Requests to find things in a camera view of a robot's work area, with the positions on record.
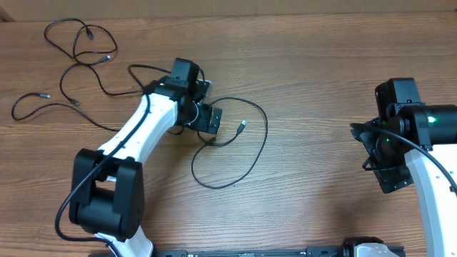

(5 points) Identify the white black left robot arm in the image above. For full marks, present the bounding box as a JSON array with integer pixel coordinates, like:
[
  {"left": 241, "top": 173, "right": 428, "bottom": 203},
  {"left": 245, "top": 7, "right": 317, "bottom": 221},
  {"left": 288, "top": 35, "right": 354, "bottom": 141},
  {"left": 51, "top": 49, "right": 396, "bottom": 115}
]
[{"left": 64, "top": 58, "right": 222, "bottom": 256}]

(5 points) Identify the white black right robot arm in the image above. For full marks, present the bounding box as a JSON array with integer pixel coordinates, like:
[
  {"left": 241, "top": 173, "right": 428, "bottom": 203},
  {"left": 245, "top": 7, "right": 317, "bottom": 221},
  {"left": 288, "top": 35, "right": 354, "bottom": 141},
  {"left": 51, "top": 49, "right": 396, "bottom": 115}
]
[{"left": 350, "top": 78, "right": 456, "bottom": 256}]

